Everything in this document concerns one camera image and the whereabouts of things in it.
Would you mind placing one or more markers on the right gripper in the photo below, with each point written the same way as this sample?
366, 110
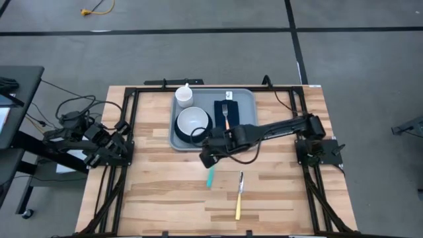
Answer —
228, 140

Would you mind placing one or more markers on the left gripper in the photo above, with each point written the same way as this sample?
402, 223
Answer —
104, 137

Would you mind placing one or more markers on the dark round plate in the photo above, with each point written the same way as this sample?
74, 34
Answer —
180, 135

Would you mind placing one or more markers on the white ribbed ceramic bowl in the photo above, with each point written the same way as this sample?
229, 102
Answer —
192, 121

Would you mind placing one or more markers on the navy cloth napkin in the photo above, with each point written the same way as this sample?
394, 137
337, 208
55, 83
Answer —
218, 115

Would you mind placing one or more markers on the white ceramic mug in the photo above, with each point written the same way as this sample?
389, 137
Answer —
183, 96

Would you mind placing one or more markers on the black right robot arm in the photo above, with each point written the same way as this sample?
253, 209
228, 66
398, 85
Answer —
281, 129

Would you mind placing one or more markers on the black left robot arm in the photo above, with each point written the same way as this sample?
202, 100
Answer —
59, 137

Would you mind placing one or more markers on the grey plastic tray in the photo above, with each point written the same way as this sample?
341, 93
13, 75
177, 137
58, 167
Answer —
198, 147

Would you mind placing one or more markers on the white box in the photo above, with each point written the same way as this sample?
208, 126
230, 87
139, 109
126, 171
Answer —
66, 167

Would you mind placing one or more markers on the black desk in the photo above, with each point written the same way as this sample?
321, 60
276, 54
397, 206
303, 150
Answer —
29, 86

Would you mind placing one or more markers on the black caster wheel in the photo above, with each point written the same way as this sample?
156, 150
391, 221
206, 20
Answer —
27, 214

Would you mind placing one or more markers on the black item on desk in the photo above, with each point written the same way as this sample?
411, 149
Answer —
8, 84

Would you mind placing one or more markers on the black stand leg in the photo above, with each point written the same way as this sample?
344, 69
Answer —
409, 125

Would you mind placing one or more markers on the black aluminium table frame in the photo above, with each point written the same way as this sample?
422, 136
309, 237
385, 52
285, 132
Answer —
152, 89

